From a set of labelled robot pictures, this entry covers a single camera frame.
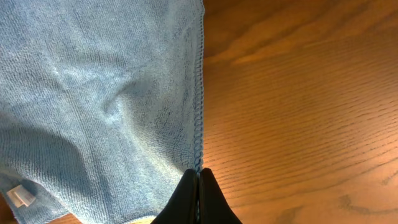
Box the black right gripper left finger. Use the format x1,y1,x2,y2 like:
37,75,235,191
151,169,198,224

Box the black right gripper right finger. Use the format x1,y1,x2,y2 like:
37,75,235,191
198,168,242,224

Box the blue microfiber cloth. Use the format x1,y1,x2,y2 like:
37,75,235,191
1,0,204,223

